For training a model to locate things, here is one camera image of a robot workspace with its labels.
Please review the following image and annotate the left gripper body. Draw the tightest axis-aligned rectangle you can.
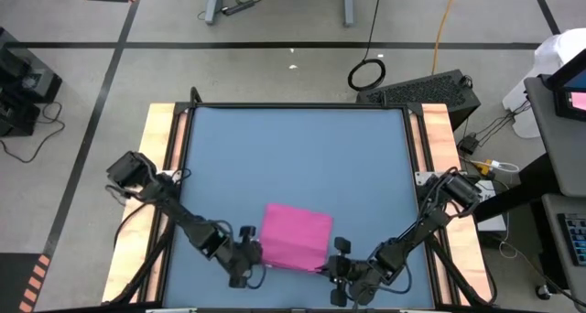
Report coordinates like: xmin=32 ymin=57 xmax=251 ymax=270
xmin=219 ymin=238 xmax=266 ymax=290

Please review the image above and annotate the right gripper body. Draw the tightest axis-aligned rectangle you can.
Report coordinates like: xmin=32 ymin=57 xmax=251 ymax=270
xmin=325 ymin=253 xmax=382 ymax=308

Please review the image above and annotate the pink towel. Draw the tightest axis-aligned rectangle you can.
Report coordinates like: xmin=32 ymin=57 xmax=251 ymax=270
xmin=258 ymin=202 xmax=334 ymax=273

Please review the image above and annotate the wooden side board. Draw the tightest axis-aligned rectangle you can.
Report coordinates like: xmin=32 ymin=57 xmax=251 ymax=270
xmin=409 ymin=103 xmax=494 ymax=305
xmin=101 ymin=103 xmax=190 ymax=304

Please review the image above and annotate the white paper label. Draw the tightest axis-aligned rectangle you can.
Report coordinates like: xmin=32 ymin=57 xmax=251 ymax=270
xmin=475 ymin=179 xmax=508 ymax=234

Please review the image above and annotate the black power adapter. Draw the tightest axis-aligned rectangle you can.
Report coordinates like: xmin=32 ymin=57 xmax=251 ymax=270
xmin=458 ymin=134 xmax=481 ymax=157

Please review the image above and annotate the black workstation base beam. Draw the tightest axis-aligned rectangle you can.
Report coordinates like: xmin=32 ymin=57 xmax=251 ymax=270
xmin=471 ymin=152 xmax=550 ymax=223

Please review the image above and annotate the black perforated computer case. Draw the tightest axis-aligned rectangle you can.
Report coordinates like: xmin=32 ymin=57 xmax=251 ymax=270
xmin=355 ymin=69 xmax=482 ymax=132

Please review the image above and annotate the grey keyboard shelf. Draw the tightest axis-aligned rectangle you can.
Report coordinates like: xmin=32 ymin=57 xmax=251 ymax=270
xmin=541 ymin=192 xmax=586 ymax=308

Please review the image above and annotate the keyboard with blue keys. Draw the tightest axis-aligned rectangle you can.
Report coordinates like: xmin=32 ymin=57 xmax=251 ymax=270
xmin=557 ymin=211 xmax=586 ymax=267

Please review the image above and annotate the grey workstation desk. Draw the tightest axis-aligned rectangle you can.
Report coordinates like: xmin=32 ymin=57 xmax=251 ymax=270
xmin=524 ymin=74 xmax=586 ymax=199

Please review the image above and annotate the black power strip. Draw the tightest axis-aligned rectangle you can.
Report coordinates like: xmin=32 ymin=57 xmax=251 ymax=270
xmin=221 ymin=0 xmax=256 ymax=16

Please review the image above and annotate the grey desk leg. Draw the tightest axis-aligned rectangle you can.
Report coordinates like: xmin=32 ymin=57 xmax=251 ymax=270
xmin=204 ymin=0 xmax=225 ymax=26
xmin=342 ymin=0 xmax=359 ymax=28

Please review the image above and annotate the black equipment rack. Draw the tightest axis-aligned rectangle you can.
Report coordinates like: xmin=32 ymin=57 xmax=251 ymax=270
xmin=0 ymin=27 xmax=64 ymax=138

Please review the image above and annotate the tilted touchscreen monitor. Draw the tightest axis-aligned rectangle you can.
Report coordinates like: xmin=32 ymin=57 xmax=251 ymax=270
xmin=544 ymin=47 xmax=586 ymax=122

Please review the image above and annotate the white bundle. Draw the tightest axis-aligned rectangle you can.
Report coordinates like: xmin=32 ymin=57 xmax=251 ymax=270
xmin=502 ymin=27 xmax=586 ymax=139

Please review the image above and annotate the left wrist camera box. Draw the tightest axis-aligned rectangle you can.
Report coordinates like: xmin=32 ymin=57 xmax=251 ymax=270
xmin=239 ymin=224 xmax=257 ymax=246

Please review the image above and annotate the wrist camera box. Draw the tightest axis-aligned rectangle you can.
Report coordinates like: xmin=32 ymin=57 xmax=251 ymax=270
xmin=239 ymin=224 xmax=257 ymax=246
xmin=333 ymin=236 xmax=353 ymax=255

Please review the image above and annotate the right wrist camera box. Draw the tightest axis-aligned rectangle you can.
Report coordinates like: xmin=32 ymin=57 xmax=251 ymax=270
xmin=333 ymin=236 xmax=353 ymax=255

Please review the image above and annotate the white cable with yellow plug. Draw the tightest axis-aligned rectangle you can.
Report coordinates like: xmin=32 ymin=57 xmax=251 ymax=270
xmin=475 ymin=158 xmax=521 ymax=175

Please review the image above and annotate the black hanging coiled cable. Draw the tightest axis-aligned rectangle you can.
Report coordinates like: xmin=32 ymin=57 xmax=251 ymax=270
xmin=346 ymin=0 xmax=387 ymax=93

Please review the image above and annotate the black cable bundle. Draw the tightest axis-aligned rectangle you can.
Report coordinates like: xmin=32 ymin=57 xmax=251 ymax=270
xmin=461 ymin=100 xmax=533 ymax=143

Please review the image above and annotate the black floor cable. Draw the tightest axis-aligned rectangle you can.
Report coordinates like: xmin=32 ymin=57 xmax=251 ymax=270
xmin=0 ymin=101 xmax=66 ymax=164

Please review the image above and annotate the yellow hanging cable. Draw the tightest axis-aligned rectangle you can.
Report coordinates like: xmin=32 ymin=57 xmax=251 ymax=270
xmin=430 ymin=0 xmax=461 ymax=76

